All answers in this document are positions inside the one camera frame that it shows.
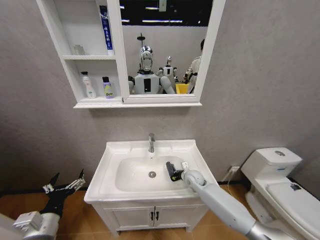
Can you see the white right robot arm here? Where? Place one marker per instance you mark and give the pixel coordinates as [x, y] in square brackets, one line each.
[220, 200]

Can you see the chrome toilet flush button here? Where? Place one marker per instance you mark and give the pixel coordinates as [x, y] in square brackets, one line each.
[280, 153]

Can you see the purple bottle with black cap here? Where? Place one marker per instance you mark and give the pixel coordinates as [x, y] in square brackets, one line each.
[108, 88]

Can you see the white wall outlet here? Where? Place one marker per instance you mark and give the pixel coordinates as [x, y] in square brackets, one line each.
[234, 170]

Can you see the chrome basin drain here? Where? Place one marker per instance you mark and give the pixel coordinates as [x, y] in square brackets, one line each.
[152, 174]

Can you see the white toilet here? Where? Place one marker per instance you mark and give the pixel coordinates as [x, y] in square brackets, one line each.
[282, 190]

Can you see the white vanity cabinet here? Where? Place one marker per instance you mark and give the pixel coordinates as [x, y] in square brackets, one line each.
[132, 215]

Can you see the small black item on toilet lid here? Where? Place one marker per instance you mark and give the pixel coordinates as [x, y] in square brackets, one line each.
[295, 187]

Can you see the cabinet mirror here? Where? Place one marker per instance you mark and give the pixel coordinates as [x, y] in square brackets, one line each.
[175, 37]

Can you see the small white humanoid robot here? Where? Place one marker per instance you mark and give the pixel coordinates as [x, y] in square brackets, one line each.
[168, 70]

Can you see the yellow bin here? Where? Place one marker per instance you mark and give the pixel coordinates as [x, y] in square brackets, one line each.
[181, 88]

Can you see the small clear glass item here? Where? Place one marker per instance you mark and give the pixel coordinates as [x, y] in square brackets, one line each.
[79, 50]

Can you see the chrome faucet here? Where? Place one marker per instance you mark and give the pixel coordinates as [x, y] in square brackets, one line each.
[151, 142]

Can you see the white bottle with black cap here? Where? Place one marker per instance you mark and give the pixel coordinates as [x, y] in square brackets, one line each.
[89, 86]

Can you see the white wall cabinet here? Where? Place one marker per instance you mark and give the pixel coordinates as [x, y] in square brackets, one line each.
[117, 75]

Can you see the blue and white toothpaste tube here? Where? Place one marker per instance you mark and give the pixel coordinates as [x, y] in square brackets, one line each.
[107, 32]

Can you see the person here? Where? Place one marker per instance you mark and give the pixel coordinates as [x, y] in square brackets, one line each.
[196, 67]

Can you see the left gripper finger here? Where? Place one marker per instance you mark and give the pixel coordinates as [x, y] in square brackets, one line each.
[77, 183]
[51, 184]

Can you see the white ceramic washbasin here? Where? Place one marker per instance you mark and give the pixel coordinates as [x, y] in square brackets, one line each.
[135, 180]

